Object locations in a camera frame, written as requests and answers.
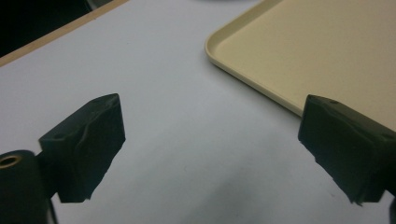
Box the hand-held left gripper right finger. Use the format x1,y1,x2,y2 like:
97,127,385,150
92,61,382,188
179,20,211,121
297,94,396,206

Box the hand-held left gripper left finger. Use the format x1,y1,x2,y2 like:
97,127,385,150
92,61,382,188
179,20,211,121
38,92,127,204

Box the beige plastic tray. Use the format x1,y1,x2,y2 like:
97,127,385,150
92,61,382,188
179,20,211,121
204,0,396,133

